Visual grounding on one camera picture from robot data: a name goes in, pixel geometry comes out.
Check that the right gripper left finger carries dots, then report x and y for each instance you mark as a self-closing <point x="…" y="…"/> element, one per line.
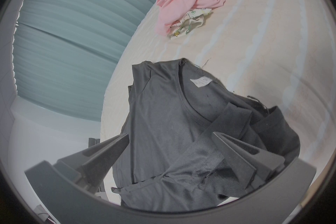
<point x="102" y="161"/>

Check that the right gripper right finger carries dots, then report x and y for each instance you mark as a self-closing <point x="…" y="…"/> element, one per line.
<point x="236" y="160"/>

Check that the black T-shirt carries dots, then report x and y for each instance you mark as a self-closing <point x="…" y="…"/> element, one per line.
<point x="162" y="118"/>

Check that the bed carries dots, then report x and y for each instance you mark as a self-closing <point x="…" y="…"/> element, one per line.
<point x="262" y="47"/>

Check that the white printed garment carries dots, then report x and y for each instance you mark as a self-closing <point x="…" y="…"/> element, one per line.
<point x="191" y="20"/>

